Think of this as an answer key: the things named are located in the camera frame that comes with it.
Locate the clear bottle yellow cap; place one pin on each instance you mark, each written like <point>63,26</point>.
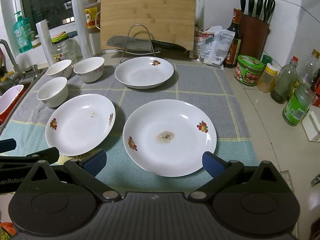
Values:
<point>307,73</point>

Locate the cleaver knife black handle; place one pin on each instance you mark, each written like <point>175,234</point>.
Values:
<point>119,42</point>

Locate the tall cling film roll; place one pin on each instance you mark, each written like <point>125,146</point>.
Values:
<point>81,28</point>

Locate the white floral bowl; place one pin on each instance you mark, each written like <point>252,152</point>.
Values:
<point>90,70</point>
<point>60,69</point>

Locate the green label plastic bottle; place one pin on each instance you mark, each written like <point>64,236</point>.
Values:
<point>298,105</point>

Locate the red and white basin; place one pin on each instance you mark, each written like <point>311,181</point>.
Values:
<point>9,99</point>

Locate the short white paper roll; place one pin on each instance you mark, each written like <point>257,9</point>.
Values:
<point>45,39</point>

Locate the green dish soap bottle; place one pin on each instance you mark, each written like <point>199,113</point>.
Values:
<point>22,31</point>

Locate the cooking oil jug yellow cap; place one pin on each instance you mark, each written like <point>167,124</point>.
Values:
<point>92,9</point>

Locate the green cap small jar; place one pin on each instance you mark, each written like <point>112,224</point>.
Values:
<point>266,59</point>

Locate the white plate with food stain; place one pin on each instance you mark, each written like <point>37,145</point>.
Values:
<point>168,137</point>

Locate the wire knife rack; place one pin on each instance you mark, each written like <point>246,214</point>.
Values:
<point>140,44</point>

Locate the dark soy sauce bottle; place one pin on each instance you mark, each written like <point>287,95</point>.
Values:
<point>232,55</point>

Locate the glass jar green lid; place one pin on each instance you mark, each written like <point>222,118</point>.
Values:
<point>63,48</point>

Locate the steel sink faucet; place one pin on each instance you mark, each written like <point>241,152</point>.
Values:
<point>18,74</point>

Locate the red printed food bag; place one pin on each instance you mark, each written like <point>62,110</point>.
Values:
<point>201,35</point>

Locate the yellow lid spice jar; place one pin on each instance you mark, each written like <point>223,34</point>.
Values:
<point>267,78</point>

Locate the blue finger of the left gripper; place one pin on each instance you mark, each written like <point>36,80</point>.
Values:
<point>7,145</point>

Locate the red cap dark oil bottle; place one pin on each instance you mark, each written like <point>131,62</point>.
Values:
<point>284,81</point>

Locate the brown knife block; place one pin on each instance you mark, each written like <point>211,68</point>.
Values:
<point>254,25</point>

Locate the white plate fruit print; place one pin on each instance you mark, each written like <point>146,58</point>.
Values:
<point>144,72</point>
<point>80,124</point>

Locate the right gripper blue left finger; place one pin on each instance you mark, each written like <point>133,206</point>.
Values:
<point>83,172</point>

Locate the bamboo cutting board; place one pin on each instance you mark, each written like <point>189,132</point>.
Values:
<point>170,21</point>

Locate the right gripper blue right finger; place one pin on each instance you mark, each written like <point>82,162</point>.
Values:
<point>222,174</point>

